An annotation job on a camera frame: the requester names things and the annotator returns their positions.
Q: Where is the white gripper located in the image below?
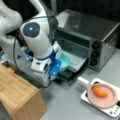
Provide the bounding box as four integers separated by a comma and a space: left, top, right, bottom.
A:
31, 58, 52, 73

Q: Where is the oven door with handle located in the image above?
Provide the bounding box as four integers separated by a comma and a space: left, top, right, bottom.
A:
57, 54, 88, 83

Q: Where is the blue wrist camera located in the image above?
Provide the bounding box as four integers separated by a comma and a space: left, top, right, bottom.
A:
49, 59, 61, 80

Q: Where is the wooden box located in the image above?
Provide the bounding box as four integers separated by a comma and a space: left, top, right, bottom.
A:
0, 64, 46, 120

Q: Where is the silver toaster oven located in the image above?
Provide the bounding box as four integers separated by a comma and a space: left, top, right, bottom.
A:
57, 9, 120, 71

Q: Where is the black cable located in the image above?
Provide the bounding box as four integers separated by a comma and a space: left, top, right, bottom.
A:
12, 13, 58, 89

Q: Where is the pink plate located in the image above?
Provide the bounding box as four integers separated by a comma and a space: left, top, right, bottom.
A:
87, 83, 118, 109

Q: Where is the orange toy carrot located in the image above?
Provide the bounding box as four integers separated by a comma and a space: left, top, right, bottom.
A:
93, 86, 108, 98

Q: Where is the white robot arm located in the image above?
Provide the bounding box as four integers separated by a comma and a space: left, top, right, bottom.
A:
0, 0, 58, 74

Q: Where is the teal bowl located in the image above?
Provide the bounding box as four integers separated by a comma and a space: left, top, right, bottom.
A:
55, 53, 70, 72

